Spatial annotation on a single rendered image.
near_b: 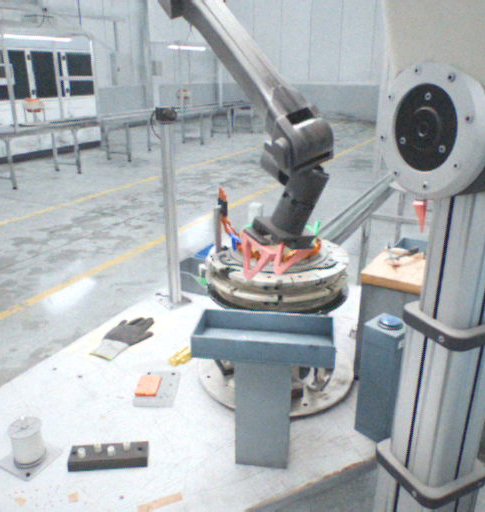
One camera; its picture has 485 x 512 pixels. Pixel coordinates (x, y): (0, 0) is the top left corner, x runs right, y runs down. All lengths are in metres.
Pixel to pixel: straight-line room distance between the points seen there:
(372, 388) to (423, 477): 0.26
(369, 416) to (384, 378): 0.11
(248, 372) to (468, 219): 0.46
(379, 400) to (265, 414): 0.24
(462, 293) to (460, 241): 0.07
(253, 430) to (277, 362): 0.17
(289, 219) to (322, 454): 0.50
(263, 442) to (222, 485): 0.11
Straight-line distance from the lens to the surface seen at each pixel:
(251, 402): 0.93
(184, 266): 1.79
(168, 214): 1.51
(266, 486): 0.99
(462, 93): 0.57
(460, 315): 0.69
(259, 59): 0.81
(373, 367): 1.01
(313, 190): 0.77
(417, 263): 1.23
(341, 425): 1.13
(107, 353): 1.37
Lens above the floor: 1.49
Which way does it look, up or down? 21 degrees down
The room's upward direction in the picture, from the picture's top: straight up
